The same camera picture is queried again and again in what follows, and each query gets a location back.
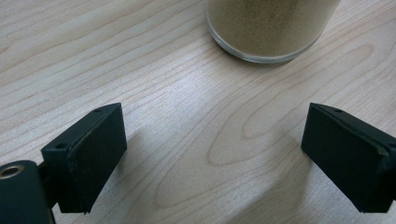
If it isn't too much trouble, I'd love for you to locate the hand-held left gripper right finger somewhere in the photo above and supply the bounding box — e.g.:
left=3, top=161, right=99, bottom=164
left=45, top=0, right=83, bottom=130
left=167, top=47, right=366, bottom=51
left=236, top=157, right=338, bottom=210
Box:
left=300, top=102, right=396, bottom=214

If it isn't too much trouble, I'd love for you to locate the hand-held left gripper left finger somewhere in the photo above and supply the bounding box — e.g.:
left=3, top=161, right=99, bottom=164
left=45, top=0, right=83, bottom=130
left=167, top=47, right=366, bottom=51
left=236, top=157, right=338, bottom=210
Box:
left=40, top=102, right=128, bottom=215

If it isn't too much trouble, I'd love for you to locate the white-lid jar of tan powder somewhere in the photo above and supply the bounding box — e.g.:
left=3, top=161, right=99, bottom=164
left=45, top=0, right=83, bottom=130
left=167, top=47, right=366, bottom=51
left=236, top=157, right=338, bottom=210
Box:
left=205, top=0, right=342, bottom=64

